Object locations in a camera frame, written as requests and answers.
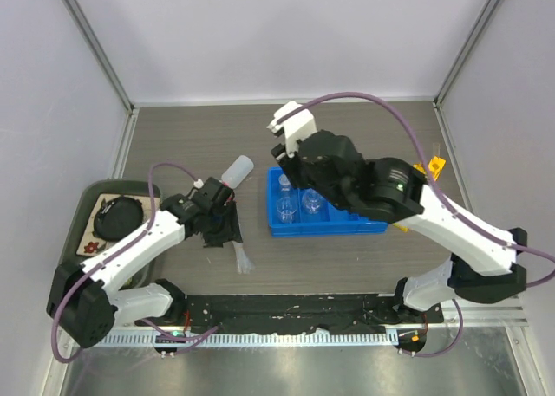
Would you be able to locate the bundle of plastic pipettes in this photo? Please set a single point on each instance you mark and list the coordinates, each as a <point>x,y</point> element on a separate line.
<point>244,263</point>

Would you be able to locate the clear glass test tube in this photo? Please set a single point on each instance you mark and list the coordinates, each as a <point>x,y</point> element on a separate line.
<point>436,149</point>

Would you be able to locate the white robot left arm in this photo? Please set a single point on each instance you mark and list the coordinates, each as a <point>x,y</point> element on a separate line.
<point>88,299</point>

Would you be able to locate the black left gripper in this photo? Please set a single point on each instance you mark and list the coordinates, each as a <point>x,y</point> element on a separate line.
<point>229,232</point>

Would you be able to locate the blue divided plastic bin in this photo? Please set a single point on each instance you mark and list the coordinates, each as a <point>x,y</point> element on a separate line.
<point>327,222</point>

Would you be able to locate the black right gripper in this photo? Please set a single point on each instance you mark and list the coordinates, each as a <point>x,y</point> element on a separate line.
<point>289,165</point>

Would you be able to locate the grey plastic tray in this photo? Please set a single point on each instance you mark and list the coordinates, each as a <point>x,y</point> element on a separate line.
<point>69,259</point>

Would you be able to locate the white squeeze bottle red cap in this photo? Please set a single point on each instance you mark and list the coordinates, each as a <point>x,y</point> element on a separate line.
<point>237,172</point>

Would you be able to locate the wide clear glass beaker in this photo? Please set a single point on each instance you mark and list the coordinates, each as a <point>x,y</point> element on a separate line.
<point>312,201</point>

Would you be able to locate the tall clear glass beaker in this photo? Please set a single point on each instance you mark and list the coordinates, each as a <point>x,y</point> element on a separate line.
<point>286,210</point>

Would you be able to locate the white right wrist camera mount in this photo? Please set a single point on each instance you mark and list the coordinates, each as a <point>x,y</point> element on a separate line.
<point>297,128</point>

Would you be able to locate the black round lid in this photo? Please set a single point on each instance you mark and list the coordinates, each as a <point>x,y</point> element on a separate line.
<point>117,218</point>

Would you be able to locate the white slotted cable duct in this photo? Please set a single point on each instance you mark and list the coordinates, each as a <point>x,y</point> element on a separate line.
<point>320,338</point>

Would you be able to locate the yellow test tube rack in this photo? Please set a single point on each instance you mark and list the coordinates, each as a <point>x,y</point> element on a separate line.
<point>435,166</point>

